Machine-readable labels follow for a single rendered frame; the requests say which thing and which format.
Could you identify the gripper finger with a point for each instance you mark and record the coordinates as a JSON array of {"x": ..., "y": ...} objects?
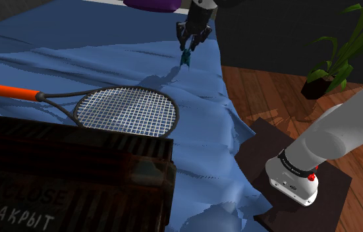
[
  {"x": 181, "y": 33},
  {"x": 203, "y": 36}
]

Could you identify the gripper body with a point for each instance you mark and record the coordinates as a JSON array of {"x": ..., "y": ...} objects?
[{"x": 199, "y": 20}]

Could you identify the small teal object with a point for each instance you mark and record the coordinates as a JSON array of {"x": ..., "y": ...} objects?
[{"x": 185, "y": 58}]

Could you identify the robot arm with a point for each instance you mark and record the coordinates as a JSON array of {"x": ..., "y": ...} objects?
[{"x": 335, "y": 131}]

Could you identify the purple pillow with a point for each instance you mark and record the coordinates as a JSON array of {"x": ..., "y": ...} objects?
[{"x": 152, "y": 5}]

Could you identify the bed with blue sheet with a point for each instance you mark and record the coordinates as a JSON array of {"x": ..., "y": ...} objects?
[{"x": 110, "y": 54}]

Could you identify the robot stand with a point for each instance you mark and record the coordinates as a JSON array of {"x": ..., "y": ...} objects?
[{"x": 264, "y": 147}]

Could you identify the potted green plant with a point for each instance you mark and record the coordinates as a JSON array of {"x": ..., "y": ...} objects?
[{"x": 345, "y": 61}]

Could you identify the dark ribbed metal crate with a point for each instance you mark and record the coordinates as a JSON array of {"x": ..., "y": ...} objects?
[{"x": 72, "y": 180}]

